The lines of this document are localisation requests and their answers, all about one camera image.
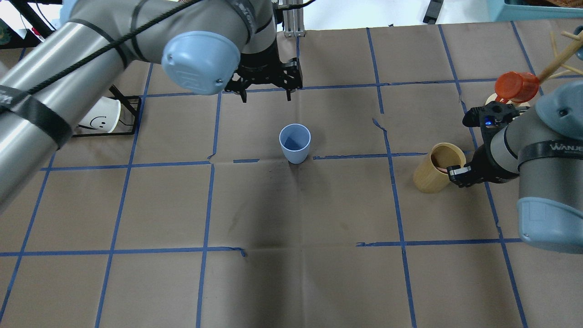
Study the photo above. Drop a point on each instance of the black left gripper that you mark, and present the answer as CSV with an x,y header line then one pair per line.
x,y
260,69

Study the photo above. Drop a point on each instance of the aluminium frame post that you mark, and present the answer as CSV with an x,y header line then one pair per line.
x,y
293,19

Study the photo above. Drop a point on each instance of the light blue cup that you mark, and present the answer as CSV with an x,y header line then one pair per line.
x,y
295,141

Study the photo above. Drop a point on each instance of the black power adapter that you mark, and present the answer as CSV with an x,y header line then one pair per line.
x,y
432,12

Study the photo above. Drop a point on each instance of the bamboo cylinder holder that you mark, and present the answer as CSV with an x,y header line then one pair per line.
x,y
427,179

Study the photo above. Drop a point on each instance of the light blue tray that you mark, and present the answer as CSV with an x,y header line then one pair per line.
x,y
518,10

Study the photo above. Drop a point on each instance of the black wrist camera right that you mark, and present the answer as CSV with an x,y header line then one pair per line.
x,y
494,114

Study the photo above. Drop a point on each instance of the orange cup on stand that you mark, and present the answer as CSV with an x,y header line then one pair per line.
x,y
517,87

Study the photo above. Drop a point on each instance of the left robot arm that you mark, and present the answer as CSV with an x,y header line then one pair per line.
x,y
205,46

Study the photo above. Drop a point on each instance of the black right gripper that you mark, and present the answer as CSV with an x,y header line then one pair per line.
x,y
484,167

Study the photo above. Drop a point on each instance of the black wire mug rack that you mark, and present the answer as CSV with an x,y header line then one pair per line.
x,y
128,119

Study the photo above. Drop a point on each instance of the white smiley mug right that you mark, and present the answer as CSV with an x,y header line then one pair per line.
x,y
103,116

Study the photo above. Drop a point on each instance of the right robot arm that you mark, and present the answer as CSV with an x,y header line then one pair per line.
x,y
542,146

